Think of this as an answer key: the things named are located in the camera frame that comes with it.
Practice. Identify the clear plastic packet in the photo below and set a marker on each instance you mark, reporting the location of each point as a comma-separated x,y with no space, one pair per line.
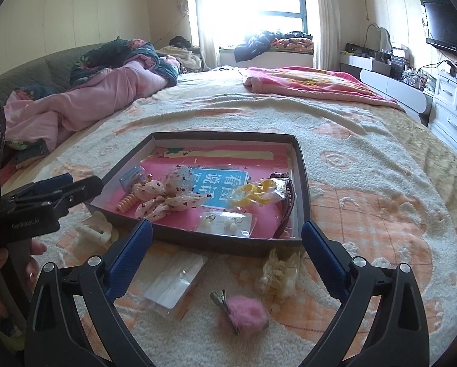
175,283

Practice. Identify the dark cloth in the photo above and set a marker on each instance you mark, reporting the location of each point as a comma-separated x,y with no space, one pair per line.
180,41

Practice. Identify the cosmetics organizer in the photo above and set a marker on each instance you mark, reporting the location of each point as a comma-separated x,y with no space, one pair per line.
395,63

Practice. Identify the window with dark frame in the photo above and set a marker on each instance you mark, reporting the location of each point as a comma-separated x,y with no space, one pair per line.
282,14

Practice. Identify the small blue box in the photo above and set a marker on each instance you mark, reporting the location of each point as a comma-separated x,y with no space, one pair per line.
131,177

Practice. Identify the polka-dot fabric bow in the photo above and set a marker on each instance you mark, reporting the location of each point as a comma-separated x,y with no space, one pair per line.
163,198

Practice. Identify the clear plastic claw clip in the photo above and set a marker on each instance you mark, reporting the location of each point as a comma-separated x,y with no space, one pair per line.
278,273

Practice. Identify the pink floral quilt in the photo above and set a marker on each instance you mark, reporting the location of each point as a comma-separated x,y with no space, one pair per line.
117,84

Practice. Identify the dark puffer jacket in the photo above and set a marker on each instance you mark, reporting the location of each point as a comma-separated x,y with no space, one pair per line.
255,46

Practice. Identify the black wall television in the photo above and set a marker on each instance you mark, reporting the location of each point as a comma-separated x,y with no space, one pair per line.
446,26

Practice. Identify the white window seat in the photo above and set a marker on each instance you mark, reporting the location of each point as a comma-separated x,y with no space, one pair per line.
286,61

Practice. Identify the white drawer cabinet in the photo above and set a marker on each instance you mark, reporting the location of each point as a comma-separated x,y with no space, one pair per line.
450,114

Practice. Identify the pink patterned blanket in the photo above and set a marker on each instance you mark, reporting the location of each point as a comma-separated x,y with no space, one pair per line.
308,84

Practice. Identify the cream cloth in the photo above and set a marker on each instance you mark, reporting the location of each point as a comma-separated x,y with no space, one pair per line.
182,59

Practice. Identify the arched table mirror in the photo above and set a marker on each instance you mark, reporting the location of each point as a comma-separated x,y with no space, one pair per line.
381,40

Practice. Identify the grey quilted headboard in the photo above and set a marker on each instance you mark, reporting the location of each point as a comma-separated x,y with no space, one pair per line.
41,68

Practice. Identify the clear earring packet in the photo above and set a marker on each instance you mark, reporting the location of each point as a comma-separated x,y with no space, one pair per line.
228,223

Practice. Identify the shallow dark cardboard box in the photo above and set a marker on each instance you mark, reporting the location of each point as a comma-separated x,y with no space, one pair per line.
213,242

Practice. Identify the white dressing table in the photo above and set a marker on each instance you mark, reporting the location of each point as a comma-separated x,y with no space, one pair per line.
396,88

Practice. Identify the peach and white bedspread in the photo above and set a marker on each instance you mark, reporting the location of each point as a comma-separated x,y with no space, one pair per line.
366,198

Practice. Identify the dark toothed headband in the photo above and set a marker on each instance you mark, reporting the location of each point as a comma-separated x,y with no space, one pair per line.
289,198

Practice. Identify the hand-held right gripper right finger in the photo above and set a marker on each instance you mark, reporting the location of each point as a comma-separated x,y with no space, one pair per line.
322,254

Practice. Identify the pink fluffy hair clip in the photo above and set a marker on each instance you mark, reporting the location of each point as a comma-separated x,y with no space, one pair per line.
247,313

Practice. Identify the yellow hair accessory packet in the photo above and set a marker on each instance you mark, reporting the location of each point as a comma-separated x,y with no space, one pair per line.
251,193

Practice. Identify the orange patterned blanket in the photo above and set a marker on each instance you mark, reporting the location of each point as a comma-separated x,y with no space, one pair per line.
293,44

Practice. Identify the white sheer curtain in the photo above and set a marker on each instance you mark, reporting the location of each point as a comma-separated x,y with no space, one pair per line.
326,19
207,26

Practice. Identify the white hair claw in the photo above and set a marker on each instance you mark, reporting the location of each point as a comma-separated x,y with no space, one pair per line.
94,231

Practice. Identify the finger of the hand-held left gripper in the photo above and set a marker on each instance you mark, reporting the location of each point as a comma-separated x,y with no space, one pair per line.
87,189
54,184

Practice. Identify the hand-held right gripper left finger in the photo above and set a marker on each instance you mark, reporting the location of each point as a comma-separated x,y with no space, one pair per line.
131,250

